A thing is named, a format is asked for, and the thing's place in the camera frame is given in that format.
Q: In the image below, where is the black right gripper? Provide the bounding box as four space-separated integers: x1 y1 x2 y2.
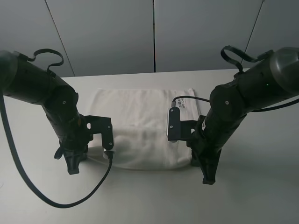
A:
186 127 222 185

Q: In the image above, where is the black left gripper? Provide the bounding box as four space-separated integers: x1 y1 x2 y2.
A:
54 130 93 175

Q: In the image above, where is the white towel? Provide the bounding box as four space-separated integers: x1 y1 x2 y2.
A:
88 89 201 170

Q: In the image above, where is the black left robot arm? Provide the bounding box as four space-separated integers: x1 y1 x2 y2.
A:
0 50 91 175

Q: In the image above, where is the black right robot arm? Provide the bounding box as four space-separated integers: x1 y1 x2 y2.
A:
187 46 299 185

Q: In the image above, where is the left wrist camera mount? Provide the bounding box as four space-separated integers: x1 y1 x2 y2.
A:
84 115 114 150

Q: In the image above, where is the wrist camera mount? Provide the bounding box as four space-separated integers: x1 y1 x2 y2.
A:
84 115 114 150
167 101 197 142

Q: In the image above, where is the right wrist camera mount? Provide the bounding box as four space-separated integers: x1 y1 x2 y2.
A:
167 101 197 142

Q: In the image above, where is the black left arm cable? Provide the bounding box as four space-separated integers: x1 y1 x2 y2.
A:
0 92 115 209

